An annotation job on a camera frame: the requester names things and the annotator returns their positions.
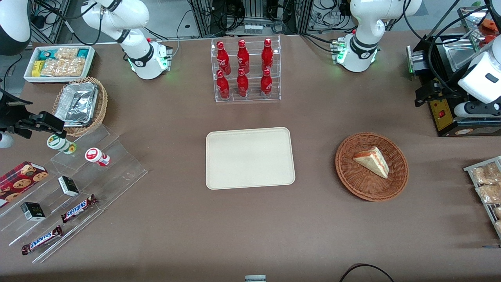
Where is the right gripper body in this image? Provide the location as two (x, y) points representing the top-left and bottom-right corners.
(0, 89), (36, 138)

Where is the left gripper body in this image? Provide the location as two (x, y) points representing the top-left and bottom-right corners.
(457, 46), (501, 104)

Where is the triangle sandwich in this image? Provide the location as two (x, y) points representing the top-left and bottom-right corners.
(353, 146), (390, 179)

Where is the light tan wicker basket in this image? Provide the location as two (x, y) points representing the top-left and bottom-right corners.
(52, 77), (108, 137)

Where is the tray of packaged pastries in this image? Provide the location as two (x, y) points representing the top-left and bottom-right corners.
(463, 156), (501, 239)

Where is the brown wicker basket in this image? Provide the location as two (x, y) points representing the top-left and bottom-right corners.
(335, 132), (409, 202)

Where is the beige plastic tray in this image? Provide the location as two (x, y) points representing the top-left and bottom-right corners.
(206, 127), (296, 190)

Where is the green sunflower yogurt cup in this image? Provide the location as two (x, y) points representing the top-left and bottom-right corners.
(47, 134), (77, 154)

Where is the black food warmer machine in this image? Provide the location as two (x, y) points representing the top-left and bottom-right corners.
(406, 5), (501, 137)

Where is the silver foil packet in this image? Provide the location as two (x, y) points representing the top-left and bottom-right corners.
(54, 82), (99, 127)

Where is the steel pan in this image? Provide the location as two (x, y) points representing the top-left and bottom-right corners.
(445, 43), (484, 72)

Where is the white rectangular snack bin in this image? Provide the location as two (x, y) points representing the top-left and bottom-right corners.
(23, 45), (96, 84)

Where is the red yogurt cup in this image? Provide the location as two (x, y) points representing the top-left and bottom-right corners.
(85, 147), (110, 167)

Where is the red tartan cookie box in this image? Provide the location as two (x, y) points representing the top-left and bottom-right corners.
(0, 161), (49, 208)

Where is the clear bag of crackers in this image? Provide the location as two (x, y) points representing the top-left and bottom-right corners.
(41, 58), (86, 77)
(55, 47), (79, 60)

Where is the small black carton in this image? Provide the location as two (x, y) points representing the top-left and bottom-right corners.
(58, 176), (80, 197)
(20, 202), (46, 222)

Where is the clear acrylic stepped shelf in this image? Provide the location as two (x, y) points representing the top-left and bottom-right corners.
(0, 125), (148, 264)

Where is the Snickers chocolate bar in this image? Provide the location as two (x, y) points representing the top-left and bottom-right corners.
(61, 194), (98, 224)
(21, 225), (63, 256)

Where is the red cola bottle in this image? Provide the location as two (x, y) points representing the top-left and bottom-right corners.
(216, 70), (230, 99)
(261, 38), (274, 72)
(216, 41), (232, 75)
(237, 39), (250, 74)
(236, 68), (249, 98)
(260, 69), (273, 97)

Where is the clear acrylic bottle rack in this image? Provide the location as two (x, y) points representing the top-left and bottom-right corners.
(211, 35), (281, 103)

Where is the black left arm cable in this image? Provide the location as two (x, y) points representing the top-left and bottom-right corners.
(403, 0), (476, 96)

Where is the black cable loop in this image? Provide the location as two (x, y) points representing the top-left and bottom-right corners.
(339, 263), (396, 282)

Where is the aluminium frame rack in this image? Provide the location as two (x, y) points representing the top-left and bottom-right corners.
(188, 0), (315, 36)

